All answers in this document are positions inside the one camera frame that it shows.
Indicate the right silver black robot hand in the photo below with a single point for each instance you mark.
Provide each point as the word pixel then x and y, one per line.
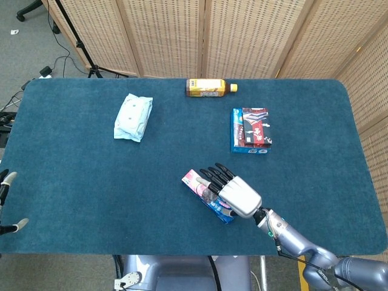
pixel 241 195

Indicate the black power adapter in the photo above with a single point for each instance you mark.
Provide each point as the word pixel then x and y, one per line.
pixel 46 71

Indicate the pale blue wet wipes pack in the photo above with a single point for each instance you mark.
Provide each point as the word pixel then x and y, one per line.
pixel 131 118

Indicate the black red snack box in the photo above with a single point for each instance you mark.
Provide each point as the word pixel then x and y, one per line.
pixel 257 127

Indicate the yellow label tea bottle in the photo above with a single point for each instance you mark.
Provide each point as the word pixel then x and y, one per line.
pixel 206 88

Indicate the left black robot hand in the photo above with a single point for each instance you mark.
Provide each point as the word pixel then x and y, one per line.
pixel 6 180

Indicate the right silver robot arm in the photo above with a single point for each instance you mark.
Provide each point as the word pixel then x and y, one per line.
pixel 297 242

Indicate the black office chair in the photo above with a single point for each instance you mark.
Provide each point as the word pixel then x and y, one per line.
pixel 27 12

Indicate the blue cookie box with barcode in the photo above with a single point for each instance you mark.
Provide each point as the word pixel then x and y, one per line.
pixel 236 133

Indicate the long blue pink cookie box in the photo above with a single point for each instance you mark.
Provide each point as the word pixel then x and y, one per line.
pixel 194 182

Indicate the blue carpet table mat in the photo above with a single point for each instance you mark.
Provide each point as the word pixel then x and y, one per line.
pixel 91 188

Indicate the silver robot torso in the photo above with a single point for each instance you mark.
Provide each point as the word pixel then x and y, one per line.
pixel 182 274

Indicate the black tripod stand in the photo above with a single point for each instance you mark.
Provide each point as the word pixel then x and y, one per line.
pixel 82 45

